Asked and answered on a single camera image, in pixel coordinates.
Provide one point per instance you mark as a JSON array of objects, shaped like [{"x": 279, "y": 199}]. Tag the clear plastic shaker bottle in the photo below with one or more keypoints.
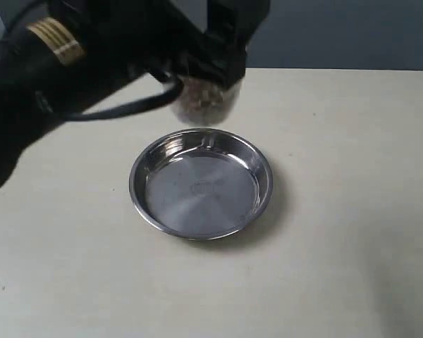
[{"x": 203, "y": 103}]

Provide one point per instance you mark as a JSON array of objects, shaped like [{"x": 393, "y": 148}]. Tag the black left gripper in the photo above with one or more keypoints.
[{"x": 114, "y": 35}]

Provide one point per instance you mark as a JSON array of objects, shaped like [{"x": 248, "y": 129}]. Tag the round stainless steel plate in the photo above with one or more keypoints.
[{"x": 200, "y": 184}]

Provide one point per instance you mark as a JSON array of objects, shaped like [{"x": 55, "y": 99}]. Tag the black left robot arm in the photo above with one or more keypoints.
[{"x": 34, "y": 101}]

